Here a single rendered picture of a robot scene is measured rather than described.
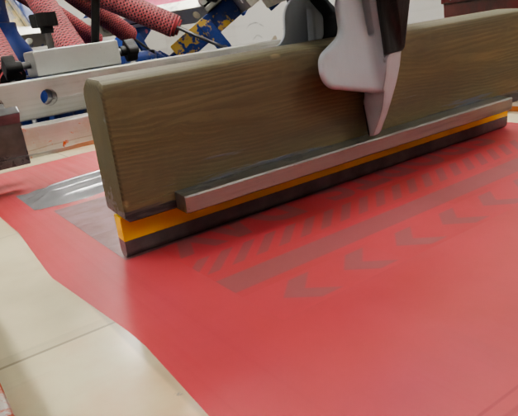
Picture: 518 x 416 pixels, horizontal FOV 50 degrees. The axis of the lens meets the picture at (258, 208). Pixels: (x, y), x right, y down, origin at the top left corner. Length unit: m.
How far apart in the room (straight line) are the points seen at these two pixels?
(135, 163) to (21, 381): 0.12
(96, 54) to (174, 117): 0.58
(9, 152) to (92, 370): 0.35
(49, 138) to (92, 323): 0.49
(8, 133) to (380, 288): 0.39
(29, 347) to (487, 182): 0.28
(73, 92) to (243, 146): 0.51
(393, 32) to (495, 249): 0.15
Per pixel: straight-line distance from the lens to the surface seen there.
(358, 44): 0.36
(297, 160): 0.34
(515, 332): 0.22
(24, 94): 0.80
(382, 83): 0.36
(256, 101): 0.33
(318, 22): 0.40
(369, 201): 0.36
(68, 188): 0.50
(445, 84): 0.45
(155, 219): 0.32
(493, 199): 0.35
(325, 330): 0.22
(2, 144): 0.55
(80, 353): 0.24
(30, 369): 0.24
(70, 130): 0.74
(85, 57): 0.87
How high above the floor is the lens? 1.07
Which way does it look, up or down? 18 degrees down
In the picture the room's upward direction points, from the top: 8 degrees counter-clockwise
